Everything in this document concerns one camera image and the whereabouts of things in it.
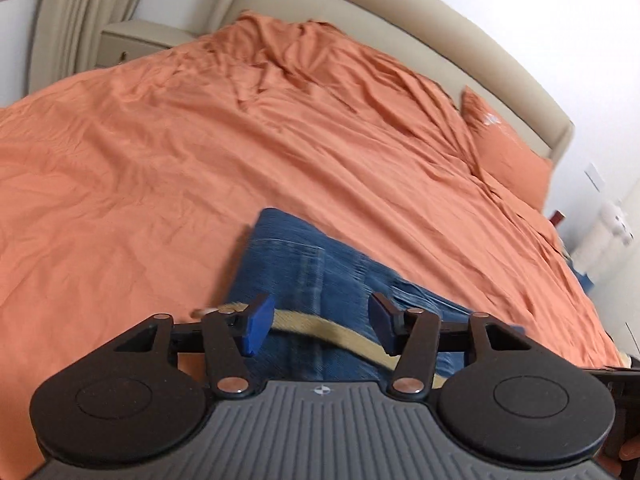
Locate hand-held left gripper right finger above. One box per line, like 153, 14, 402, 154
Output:
368, 292, 536, 401

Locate tan fabric belt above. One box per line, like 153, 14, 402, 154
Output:
192, 302, 446, 391

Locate blue denim pants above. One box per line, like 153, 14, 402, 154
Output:
226, 207, 526, 391

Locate beige upholstered headboard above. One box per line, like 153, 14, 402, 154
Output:
220, 0, 576, 161

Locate beige nightstand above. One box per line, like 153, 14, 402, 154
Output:
97, 20, 206, 67

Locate white appliance by wall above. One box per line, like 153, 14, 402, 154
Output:
572, 200, 638, 293

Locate beige curtain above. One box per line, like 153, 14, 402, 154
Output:
30, 0, 151, 93

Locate orange embroidered pillow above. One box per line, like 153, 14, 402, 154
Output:
460, 85, 553, 211

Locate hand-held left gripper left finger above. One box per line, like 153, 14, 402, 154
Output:
112, 294, 275, 398

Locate orange duvet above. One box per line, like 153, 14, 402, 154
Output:
0, 10, 626, 480

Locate white wall switch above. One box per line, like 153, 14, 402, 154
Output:
586, 161, 607, 192

